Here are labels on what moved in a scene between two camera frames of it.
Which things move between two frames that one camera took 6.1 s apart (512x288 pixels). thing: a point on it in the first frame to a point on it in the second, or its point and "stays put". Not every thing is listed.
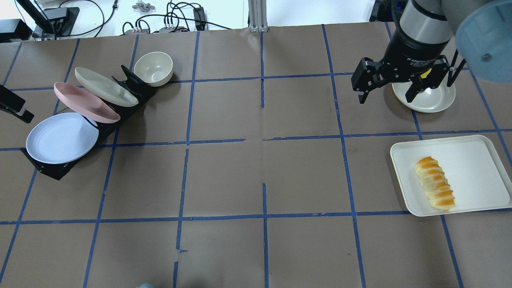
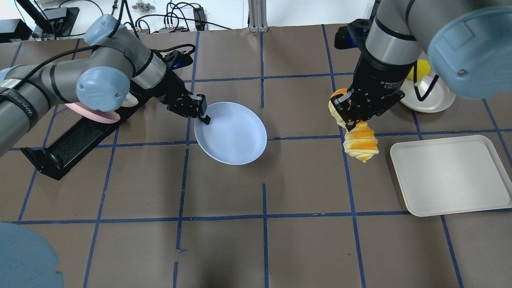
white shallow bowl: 428,100 stays put
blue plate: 61,138 to 235,135
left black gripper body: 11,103 to 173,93
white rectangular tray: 471,168 stays put
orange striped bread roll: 432,178 to 359,139
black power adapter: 199,15 stays put
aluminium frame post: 258,22 stays put
